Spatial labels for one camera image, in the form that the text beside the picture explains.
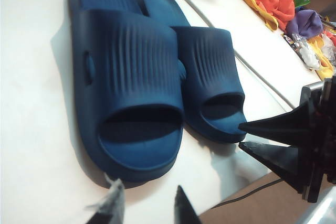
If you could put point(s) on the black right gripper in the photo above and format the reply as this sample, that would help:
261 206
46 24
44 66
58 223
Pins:
326 142

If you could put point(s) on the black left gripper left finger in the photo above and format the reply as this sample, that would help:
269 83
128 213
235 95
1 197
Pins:
110 208

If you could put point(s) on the white crumpled plastic wrapper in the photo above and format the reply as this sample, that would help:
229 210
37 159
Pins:
311 56

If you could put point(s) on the purple cloth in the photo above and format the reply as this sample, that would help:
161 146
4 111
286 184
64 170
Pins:
305 23

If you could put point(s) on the blue ribbed rubber slipper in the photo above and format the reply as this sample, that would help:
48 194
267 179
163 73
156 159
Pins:
210 64
126 64

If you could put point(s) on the yellow cloth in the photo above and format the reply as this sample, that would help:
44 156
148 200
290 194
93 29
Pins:
252 6
324 66

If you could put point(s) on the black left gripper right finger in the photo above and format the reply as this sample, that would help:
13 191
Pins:
186 213

